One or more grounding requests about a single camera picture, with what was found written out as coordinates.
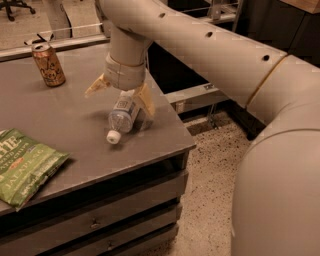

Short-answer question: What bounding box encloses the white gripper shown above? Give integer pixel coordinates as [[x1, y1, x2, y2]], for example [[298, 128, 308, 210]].
[[84, 54, 155, 120]]

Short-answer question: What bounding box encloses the clear blue-label plastic bottle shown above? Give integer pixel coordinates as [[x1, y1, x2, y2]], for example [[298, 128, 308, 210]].
[[106, 90, 141, 144]]

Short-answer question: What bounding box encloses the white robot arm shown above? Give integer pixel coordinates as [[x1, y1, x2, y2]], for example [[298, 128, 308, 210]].
[[97, 0, 320, 256]]

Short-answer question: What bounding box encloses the orange soda can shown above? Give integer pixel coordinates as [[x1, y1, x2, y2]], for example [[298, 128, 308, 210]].
[[32, 42, 66, 87]]

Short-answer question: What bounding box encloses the grey wooden drawer cabinet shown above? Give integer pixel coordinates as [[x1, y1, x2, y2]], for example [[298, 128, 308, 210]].
[[0, 151, 190, 256]]

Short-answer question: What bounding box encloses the green jalapeno chips bag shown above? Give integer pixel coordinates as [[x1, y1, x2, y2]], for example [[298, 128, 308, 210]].
[[0, 129, 69, 211]]

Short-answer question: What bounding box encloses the black office chair base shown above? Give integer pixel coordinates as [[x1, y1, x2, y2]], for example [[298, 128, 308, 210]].
[[0, 0, 37, 23]]

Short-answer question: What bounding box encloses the dark cabinet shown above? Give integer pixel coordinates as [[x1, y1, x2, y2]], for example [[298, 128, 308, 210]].
[[232, 0, 320, 142]]

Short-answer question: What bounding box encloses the black clip on rail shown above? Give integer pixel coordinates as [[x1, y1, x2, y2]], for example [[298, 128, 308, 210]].
[[23, 33, 54, 46]]

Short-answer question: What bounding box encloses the metal rail frame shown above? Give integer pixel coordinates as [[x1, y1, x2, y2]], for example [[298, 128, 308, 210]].
[[0, 0, 243, 113]]

